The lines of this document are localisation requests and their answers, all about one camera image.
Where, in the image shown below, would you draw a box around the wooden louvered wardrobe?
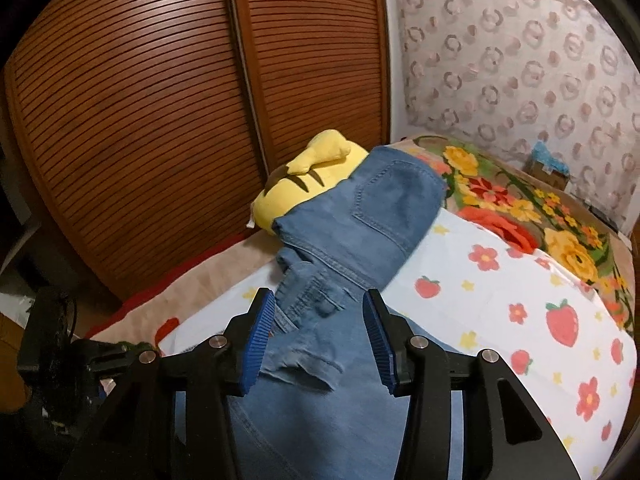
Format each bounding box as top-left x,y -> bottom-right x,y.
0,0 -> 391,301

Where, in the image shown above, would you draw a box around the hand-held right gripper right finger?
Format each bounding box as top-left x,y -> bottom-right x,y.
362,289 -> 583,480

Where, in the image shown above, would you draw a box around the floral fleece blanket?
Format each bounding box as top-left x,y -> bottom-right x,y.
400,135 -> 633,331

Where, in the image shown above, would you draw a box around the yellow plush toy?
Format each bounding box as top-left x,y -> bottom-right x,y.
247,130 -> 371,236

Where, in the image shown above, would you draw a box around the blue denim pants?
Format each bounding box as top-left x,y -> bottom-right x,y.
235,146 -> 463,480

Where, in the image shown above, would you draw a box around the beige red-edged blanket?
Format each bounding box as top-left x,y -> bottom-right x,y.
85,237 -> 281,341

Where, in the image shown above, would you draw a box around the sheer circle-patterned curtain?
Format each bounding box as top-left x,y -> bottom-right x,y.
395,0 -> 640,231

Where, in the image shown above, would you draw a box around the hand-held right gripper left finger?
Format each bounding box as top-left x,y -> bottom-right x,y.
60,287 -> 277,480

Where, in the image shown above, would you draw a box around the strawberry print bed sheet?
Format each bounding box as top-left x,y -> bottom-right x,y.
157,207 -> 638,480

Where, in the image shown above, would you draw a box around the cardboard box with blue cloth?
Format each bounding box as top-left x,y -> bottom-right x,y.
525,141 -> 571,191

